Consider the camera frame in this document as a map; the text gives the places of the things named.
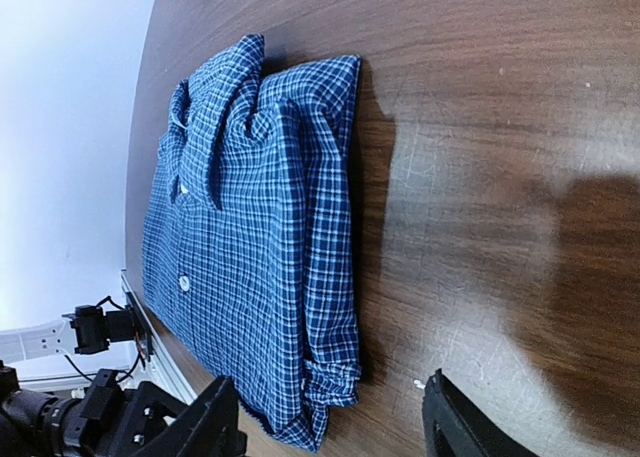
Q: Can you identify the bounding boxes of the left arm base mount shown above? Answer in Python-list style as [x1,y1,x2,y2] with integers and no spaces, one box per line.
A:
[63,291,154,363]

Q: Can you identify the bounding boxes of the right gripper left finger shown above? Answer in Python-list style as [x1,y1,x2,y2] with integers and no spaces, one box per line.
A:
[149,377,247,456]

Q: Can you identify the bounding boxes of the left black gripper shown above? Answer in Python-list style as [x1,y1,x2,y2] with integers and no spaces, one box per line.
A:
[49,369,185,456]

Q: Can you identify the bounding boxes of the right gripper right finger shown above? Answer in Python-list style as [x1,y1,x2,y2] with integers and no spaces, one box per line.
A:
[422,369,535,457]

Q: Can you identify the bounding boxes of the front aluminium rail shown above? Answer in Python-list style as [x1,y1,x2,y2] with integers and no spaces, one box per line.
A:
[120,270,197,404]

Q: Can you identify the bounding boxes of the blue checkered shirt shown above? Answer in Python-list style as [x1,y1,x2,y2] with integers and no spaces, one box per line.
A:
[142,34,361,452]

